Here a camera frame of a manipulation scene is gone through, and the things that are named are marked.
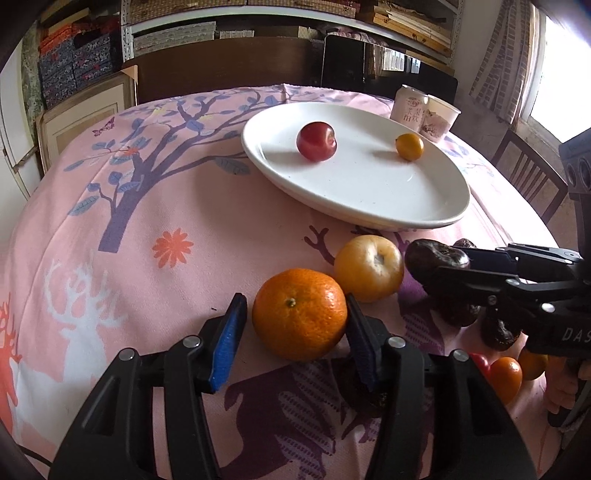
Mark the wooden chair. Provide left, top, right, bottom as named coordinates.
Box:
left=491, top=128, right=570, bottom=224

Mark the stack of blue floral boxes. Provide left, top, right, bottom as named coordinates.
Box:
left=39, top=21, right=123, bottom=109

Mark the glossy black cabinet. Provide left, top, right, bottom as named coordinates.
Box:
left=321, top=33, right=459, bottom=104

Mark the white metal shelf rack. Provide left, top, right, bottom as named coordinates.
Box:
left=120, top=0, right=465, bottom=70

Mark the dark wooden cabinet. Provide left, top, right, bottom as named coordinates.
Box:
left=121, top=36, right=324, bottom=106

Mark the bright window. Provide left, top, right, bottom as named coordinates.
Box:
left=526, top=11, right=591, bottom=144

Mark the stack of wooden boxes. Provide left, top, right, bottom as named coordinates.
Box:
left=373, top=0, right=455, bottom=57

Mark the white framed window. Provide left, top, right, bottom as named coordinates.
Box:
left=0, top=44, right=44, bottom=204

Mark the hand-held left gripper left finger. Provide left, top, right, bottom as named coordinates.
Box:
left=48, top=292, right=247, bottom=480

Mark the black cable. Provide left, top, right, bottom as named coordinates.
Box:
left=16, top=440, right=52, bottom=468

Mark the green marbled panel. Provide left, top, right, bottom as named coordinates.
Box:
left=19, top=25, right=46, bottom=114

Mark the pink folded cloth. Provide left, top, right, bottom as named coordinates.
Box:
left=323, top=27, right=389, bottom=47

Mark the large mandarin orange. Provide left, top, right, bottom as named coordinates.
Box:
left=252, top=268, right=348, bottom=361

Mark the white paper cup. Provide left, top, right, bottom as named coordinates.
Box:
left=418, top=95, right=462, bottom=144

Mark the stack of grey patterned boxes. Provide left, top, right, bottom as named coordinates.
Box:
left=133, top=21, right=257, bottom=51

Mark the person's right hand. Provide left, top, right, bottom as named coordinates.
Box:
left=547, top=357, right=583, bottom=416

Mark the checked curtain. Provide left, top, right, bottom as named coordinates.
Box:
left=468, top=0, right=548, bottom=124

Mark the small yellow-orange kumquat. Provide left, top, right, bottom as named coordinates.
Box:
left=396, top=133, right=424, bottom=162

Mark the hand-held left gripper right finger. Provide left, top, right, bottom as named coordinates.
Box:
left=344, top=293, right=539, bottom=480

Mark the wooden picture frame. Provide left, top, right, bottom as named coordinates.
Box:
left=36, top=65, right=139, bottom=174

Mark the small orange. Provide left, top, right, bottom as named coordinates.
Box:
left=517, top=348, right=549, bottom=381
left=488, top=357, right=523, bottom=405

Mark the pink printed tablecloth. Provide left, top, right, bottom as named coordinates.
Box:
left=0, top=83, right=561, bottom=480

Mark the white oval plate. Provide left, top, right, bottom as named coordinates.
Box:
left=241, top=102, right=472, bottom=232

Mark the white drink can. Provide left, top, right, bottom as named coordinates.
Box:
left=390, top=84, right=430, bottom=123

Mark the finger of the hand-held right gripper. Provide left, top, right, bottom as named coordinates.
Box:
left=455, top=242, right=583, bottom=283
left=421, top=264, right=561, bottom=334

